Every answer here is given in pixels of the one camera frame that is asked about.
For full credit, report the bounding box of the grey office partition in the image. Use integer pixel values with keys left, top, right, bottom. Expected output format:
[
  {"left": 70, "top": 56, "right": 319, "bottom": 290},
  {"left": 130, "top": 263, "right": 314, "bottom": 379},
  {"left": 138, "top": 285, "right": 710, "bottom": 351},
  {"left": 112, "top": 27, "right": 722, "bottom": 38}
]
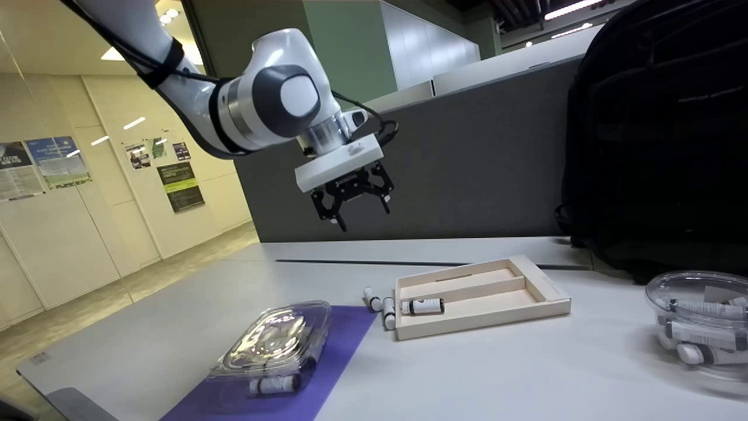
[{"left": 234, "top": 55, "right": 586, "bottom": 244}]

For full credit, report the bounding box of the clear plastic bowl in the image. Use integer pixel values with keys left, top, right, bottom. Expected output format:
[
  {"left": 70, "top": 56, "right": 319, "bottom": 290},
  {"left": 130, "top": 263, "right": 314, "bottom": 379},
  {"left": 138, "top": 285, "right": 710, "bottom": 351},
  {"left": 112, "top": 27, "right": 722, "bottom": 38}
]
[{"left": 645, "top": 270, "right": 748, "bottom": 384}]

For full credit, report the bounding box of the black poster green text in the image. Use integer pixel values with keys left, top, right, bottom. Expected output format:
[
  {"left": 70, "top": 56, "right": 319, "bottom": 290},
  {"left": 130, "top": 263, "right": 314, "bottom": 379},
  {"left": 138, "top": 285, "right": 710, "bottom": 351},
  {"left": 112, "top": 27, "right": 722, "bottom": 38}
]
[{"left": 156, "top": 161, "right": 206, "bottom": 214}]

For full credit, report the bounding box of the wooden compartment box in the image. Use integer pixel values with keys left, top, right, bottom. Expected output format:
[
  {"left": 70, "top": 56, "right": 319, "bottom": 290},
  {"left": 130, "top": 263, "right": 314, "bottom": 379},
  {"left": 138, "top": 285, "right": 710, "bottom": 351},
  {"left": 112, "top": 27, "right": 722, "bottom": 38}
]
[{"left": 394, "top": 254, "right": 573, "bottom": 341}]

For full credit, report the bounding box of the purple mat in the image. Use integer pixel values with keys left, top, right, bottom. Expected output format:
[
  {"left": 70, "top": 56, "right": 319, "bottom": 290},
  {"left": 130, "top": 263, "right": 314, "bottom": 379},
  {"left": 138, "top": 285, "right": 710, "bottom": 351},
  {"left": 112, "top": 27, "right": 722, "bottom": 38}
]
[{"left": 158, "top": 305, "right": 380, "bottom": 421}]

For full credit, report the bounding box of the black backpack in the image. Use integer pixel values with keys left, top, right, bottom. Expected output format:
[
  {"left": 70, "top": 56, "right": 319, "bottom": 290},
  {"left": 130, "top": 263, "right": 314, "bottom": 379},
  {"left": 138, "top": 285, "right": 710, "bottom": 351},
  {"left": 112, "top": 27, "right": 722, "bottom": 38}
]
[{"left": 554, "top": 0, "right": 748, "bottom": 285}]

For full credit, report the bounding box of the clear plastic clamshell container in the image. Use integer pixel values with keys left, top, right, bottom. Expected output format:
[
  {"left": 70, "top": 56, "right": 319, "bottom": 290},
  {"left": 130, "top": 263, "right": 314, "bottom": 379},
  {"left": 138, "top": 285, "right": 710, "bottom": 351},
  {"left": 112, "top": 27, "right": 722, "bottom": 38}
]
[{"left": 207, "top": 300, "right": 333, "bottom": 399}]

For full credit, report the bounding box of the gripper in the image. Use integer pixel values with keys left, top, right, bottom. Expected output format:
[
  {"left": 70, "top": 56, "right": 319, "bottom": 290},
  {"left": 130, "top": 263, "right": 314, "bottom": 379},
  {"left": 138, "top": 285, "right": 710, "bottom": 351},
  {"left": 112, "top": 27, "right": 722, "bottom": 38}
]
[{"left": 311, "top": 162, "right": 396, "bottom": 233}]

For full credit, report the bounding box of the black and white poster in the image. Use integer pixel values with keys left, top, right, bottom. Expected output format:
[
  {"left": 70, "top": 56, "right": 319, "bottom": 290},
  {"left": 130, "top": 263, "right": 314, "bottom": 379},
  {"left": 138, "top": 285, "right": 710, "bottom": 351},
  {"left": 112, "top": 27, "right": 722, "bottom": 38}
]
[{"left": 0, "top": 140, "right": 46, "bottom": 203}]

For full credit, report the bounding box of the heap of small white bottles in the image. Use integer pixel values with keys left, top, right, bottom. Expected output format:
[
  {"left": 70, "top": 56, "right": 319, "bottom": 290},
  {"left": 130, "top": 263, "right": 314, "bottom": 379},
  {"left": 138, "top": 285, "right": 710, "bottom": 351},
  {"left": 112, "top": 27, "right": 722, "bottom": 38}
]
[{"left": 657, "top": 287, "right": 748, "bottom": 367}]

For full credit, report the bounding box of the small photo poster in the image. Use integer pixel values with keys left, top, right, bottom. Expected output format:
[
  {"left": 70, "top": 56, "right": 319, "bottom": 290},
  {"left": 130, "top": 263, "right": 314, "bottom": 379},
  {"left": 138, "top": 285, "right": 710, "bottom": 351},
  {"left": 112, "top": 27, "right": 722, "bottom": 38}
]
[{"left": 124, "top": 143, "right": 152, "bottom": 171}]

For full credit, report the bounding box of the blue and green poster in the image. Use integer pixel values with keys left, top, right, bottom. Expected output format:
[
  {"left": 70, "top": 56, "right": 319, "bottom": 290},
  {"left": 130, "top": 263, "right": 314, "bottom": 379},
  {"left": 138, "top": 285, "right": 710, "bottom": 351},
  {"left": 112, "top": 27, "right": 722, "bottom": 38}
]
[{"left": 26, "top": 136, "right": 94, "bottom": 189}]

